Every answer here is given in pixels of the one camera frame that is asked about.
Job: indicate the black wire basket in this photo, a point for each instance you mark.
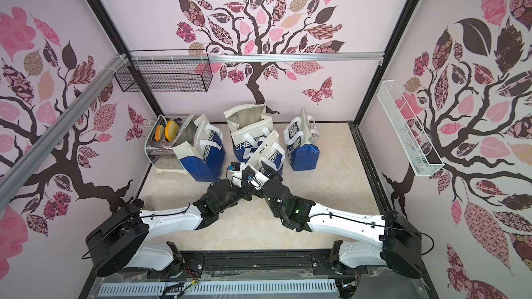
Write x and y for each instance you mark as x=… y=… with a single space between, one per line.
x=179 y=71

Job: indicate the aluminium rail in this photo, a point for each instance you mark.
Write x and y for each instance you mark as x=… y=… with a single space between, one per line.
x=18 y=175
x=284 y=57

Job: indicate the yellow bread slice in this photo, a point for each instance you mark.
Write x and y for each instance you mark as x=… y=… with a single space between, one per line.
x=171 y=130

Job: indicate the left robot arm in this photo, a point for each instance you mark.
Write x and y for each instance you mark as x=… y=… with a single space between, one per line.
x=125 y=240

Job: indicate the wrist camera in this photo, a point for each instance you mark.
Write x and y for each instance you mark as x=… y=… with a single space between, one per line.
x=254 y=178
x=234 y=173

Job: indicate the back aluminium rail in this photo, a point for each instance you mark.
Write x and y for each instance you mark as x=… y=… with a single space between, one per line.
x=284 y=57

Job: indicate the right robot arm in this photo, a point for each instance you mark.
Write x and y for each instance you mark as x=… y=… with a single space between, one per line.
x=388 y=240

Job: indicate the orange bread slice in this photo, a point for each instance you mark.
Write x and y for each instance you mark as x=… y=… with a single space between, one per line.
x=159 y=133

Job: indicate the white slotted cable duct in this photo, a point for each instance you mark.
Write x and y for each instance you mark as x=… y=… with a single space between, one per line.
x=217 y=289

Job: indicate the left aluminium rail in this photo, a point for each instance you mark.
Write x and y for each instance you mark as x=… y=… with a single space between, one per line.
x=18 y=175

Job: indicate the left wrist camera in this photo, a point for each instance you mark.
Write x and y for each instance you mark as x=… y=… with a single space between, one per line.
x=234 y=173

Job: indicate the black base frame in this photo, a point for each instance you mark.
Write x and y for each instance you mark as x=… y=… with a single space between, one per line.
x=362 y=282

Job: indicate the blue takeout bag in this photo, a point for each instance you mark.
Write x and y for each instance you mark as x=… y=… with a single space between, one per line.
x=199 y=148
x=269 y=153

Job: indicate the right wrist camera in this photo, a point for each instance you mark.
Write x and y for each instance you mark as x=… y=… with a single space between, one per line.
x=254 y=178

